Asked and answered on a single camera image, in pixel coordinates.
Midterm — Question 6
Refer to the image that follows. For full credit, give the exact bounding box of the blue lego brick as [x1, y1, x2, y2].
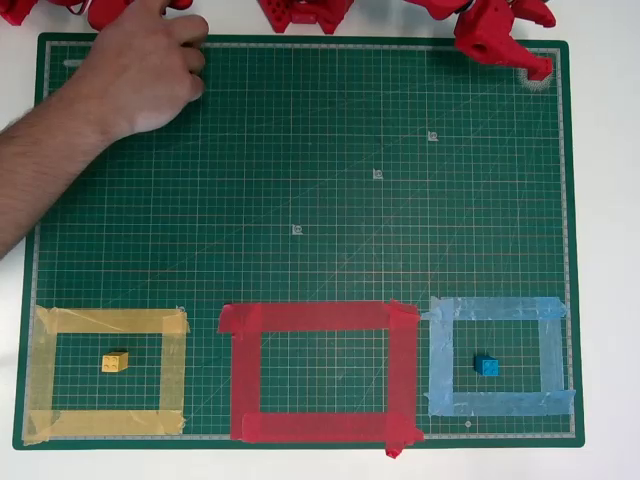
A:
[473, 352, 500, 377]

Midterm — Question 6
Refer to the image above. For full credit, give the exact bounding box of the green cutting mat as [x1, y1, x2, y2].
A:
[12, 32, 586, 451]

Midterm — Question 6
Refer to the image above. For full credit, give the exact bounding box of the operator right forearm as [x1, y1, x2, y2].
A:
[0, 74, 114, 261]

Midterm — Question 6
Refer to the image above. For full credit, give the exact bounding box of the blue tape square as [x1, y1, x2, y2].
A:
[419, 295, 577, 418]

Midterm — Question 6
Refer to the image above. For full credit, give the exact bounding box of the operator right hand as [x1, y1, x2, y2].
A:
[67, 0, 210, 139]

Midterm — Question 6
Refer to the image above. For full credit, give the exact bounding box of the yellow tape square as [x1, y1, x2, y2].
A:
[22, 304, 192, 447]

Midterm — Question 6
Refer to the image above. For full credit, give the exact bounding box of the red leader arm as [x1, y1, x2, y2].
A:
[0, 0, 194, 32]

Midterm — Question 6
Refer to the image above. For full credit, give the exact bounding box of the red tape square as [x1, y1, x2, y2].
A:
[217, 298, 426, 460]

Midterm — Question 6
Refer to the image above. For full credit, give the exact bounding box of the yellow lego brick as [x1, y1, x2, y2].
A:
[101, 351, 130, 374]

